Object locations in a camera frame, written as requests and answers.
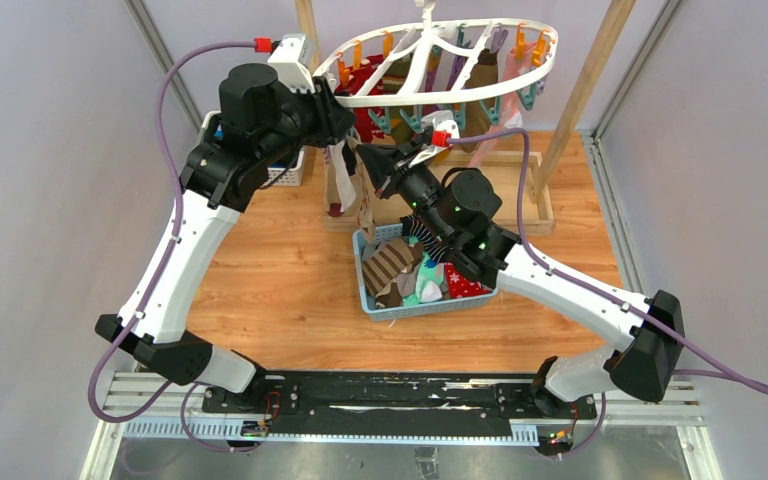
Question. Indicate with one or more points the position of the blue sock basket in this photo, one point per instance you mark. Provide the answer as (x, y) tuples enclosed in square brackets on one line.
[(388, 307)]

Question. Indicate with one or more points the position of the pink hanging sock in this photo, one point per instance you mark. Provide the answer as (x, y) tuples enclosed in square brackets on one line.
[(513, 107)]

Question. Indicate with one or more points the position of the brown striped sock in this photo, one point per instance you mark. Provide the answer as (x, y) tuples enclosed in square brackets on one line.
[(390, 259)]

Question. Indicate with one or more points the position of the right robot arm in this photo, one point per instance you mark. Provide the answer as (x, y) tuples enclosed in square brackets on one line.
[(640, 352)]

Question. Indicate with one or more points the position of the wooden hanger rack frame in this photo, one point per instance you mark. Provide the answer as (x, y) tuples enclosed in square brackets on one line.
[(603, 45)]

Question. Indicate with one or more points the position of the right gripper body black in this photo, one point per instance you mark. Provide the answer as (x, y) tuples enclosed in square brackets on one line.
[(413, 183)]

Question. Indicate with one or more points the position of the white plastic basket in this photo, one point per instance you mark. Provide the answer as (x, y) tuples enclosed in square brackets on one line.
[(284, 173)]

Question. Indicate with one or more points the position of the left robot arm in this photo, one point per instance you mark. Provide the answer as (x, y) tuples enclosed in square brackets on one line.
[(262, 120)]

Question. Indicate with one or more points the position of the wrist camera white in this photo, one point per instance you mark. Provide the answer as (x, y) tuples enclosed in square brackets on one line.
[(437, 128), (290, 60)]

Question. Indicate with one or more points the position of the white hanging sock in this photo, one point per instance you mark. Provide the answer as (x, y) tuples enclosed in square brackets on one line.
[(341, 192)]

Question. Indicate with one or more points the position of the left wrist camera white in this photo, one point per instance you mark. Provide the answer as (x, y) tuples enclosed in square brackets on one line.
[(290, 60)]

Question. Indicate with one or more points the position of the maroon purple hanging sock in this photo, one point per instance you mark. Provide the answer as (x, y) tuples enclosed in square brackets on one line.
[(442, 70)]

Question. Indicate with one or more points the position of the black striped sock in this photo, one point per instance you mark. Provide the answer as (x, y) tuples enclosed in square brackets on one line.
[(412, 227)]

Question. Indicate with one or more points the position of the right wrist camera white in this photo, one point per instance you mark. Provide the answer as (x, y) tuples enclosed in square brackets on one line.
[(437, 128)]

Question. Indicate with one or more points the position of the teal white sock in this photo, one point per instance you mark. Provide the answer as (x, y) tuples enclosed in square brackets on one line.
[(424, 284)]

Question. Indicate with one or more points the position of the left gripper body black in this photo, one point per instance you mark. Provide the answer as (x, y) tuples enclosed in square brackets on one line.
[(307, 117)]

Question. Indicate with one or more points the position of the white oval clip hanger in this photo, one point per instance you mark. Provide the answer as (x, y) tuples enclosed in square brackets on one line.
[(386, 67)]

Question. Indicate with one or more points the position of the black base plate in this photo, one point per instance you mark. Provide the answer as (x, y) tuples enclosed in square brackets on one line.
[(399, 405)]

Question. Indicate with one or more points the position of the red christmas sock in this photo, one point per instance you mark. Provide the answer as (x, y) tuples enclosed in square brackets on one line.
[(459, 287)]

